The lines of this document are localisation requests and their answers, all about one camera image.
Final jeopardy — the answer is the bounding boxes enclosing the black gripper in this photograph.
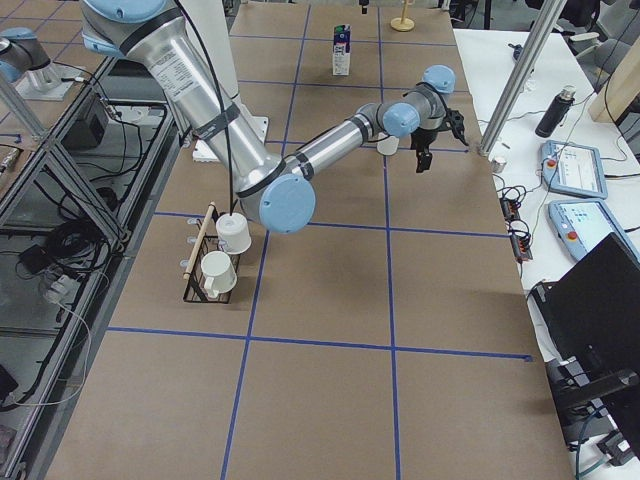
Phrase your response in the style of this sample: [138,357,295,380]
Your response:
[410,128,438,173]

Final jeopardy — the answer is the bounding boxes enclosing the aluminium frame post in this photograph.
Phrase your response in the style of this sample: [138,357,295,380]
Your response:
[478,0,566,157]

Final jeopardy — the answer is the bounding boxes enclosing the blue white milk carton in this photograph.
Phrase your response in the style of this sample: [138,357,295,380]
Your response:
[332,24,351,76]

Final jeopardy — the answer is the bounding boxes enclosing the black wire mug rack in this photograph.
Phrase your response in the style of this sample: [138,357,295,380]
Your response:
[183,235,240,304]

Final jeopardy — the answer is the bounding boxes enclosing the blue teach pendant far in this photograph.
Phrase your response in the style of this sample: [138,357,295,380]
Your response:
[540,140,608,199]

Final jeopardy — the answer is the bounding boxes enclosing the black laptop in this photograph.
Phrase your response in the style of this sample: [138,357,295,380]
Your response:
[532,233,639,454]

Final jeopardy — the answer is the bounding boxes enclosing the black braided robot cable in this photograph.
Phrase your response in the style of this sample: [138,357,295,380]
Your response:
[172,0,239,216]

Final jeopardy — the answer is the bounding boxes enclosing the wooden rod on rack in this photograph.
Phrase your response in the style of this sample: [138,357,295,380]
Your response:
[183,202,217,280]

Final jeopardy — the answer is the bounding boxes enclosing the white mug on rack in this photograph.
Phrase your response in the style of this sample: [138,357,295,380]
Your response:
[215,212,252,255]
[200,251,237,299]

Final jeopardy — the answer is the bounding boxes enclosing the blue teach pendant near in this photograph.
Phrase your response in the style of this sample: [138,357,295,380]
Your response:
[548,199,629,261]

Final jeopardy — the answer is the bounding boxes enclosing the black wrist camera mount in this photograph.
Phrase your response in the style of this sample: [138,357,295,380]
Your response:
[446,108,469,146]

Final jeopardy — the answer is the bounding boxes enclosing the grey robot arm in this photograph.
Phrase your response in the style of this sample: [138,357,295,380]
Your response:
[80,1,465,234]

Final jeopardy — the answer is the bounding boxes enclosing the wooden stand with base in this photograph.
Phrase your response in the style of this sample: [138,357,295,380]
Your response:
[390,0,415,32]

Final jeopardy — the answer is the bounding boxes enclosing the white ribbed mug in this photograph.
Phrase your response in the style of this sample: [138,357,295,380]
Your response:
[376,133,399,156]

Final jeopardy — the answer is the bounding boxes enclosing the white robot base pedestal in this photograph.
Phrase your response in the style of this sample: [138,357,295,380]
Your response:
[184,0,269,141]

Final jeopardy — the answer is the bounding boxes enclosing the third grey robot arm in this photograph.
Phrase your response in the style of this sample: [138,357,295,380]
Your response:
[1,27,75,102]

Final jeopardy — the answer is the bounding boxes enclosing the black power strip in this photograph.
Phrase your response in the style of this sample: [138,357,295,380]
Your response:
[499,198,533,264]

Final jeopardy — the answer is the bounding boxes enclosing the black water bottle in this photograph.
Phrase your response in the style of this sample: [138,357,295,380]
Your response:
[535,85,576,138]

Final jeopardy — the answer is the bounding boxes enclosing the blue teach pendant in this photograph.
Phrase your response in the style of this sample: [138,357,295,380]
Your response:
[548,199,629,261]
[540,140,608,199]

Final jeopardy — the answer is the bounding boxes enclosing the small metal cylinder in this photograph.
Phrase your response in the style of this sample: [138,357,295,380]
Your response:
[491,156,507,174]

